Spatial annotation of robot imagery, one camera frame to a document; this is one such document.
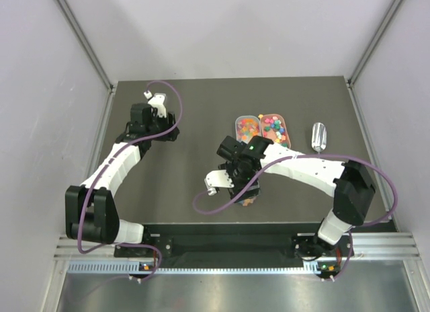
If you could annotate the blue tray of translucent candies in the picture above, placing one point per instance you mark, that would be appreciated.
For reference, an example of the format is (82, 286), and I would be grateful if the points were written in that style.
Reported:
(247, 127)

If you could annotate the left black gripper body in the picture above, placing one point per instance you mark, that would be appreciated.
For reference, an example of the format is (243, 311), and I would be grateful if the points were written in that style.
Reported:
(169, 130)

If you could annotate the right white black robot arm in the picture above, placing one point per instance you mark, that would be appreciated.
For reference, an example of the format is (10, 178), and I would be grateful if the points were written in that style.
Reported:
(348, 183)

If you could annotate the aluminium front frame rail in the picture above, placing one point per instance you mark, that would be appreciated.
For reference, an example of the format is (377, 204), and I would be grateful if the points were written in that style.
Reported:
(280, 249)

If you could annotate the clear plastic jar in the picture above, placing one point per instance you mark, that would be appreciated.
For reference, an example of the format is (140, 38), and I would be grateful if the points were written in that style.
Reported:
(248, 201)

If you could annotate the left aluminium corner post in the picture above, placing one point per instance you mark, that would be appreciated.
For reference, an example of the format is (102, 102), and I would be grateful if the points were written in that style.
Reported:
(84, 43)

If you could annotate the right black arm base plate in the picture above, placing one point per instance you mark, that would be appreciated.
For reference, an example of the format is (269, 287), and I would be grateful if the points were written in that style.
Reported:
(310, 246)

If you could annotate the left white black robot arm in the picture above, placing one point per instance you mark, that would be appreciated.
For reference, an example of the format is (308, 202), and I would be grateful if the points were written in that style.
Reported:
(90, 210)

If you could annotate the pink tray of opaque candies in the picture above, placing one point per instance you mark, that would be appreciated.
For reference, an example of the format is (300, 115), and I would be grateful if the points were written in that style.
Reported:
(273, 126)

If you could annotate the right aluminium corner post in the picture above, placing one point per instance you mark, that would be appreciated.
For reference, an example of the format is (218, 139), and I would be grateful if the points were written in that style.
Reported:
(375, 40)

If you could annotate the aluminium corner post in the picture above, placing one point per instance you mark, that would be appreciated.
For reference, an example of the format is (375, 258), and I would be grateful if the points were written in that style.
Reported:
(84, 43)
(375, 40)

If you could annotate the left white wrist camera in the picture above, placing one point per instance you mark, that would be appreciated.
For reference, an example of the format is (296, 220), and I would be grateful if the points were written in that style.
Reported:
(157, 101)

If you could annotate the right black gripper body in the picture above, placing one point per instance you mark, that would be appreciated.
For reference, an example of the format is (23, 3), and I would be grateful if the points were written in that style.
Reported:
(240, 177)

